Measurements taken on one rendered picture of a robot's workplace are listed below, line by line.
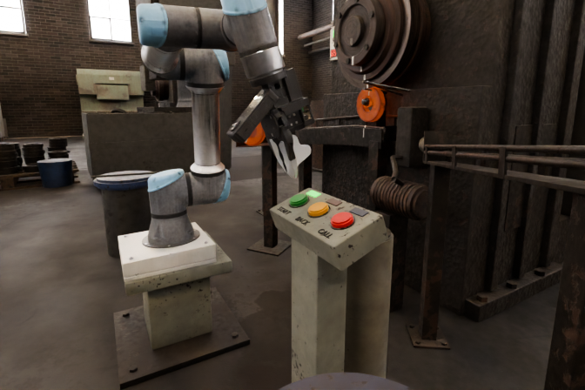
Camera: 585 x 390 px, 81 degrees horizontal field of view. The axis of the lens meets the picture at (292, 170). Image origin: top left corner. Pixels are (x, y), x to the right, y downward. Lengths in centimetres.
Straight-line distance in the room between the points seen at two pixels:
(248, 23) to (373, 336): 70
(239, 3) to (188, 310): 98
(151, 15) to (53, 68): 1060
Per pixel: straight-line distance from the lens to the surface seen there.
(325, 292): 69
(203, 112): 113
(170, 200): 119
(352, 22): 159
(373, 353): 91
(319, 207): 66
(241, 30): 64
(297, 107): 67
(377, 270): 80
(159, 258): 115
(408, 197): 125
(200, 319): 133
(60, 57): 1131
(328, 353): 76
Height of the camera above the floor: 80
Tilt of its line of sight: 10 degrees down
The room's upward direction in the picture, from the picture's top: straight up
